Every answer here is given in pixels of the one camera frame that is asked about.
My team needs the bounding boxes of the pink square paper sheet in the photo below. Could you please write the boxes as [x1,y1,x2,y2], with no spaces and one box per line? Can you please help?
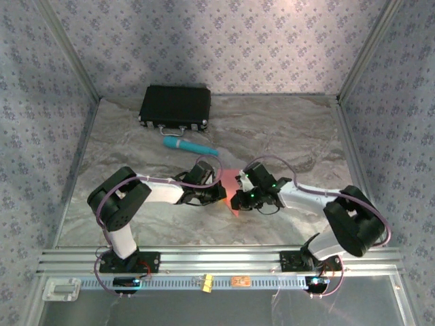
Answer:
[219,168,245,218]

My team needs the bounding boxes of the teal marker pen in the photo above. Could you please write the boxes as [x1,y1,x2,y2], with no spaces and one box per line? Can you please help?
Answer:
[162,135,220,158]

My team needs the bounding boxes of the grey metal panel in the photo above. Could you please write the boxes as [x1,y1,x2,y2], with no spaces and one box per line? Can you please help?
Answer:
[39,290,408,326]

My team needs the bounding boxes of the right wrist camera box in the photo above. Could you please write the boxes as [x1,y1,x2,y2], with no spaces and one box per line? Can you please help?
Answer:
[237,171,254,191]

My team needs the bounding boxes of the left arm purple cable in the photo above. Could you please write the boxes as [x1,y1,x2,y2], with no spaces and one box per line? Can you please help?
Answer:
[94,155,225,298]

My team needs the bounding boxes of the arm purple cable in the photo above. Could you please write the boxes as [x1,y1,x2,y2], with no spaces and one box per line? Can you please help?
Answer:
[249,155,392,299]
[94,155,225,298]

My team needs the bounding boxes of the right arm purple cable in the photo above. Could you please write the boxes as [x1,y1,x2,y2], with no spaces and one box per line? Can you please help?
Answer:
[249,155,392,299]

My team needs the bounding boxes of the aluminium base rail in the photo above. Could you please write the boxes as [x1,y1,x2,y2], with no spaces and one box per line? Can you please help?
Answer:
[37,247,404,274]

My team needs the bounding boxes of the black case with metal handle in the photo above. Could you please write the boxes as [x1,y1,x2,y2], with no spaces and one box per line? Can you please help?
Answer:
[138,84,212,134]

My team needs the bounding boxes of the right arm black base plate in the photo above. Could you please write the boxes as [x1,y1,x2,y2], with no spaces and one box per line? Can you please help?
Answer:
[280,250,343,272]

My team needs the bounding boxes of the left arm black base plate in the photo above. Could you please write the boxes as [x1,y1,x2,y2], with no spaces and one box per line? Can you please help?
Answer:
[99,251,161,274]

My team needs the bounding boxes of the slotted grey cable duct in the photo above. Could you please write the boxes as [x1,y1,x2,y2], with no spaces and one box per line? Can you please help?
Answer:
[80,274,309,290]

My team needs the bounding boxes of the aluminium side rail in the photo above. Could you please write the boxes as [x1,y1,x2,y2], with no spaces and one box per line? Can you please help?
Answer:
[334,96,388,247]
[50,98,102,249]

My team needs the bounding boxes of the aluminium frame post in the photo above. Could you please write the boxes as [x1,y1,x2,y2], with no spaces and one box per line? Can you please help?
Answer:
[33,0,103,101]
[336,0,407,101]

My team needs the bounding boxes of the clear acrylic bracket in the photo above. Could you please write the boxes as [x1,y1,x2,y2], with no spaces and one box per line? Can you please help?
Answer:
[42,277,82,302]

